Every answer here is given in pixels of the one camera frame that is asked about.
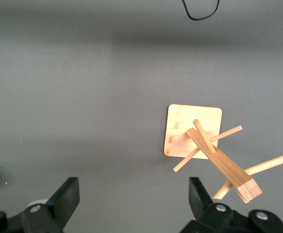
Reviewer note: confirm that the dark grey table cover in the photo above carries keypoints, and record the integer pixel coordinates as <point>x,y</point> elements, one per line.
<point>83,97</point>

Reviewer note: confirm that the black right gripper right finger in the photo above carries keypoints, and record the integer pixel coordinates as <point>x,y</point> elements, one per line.
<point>219,221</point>

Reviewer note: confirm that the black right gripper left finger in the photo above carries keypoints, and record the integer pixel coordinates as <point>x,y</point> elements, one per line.
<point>46,218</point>

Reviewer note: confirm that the wooden mug tree stand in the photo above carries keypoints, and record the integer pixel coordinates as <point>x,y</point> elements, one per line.
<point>192,126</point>

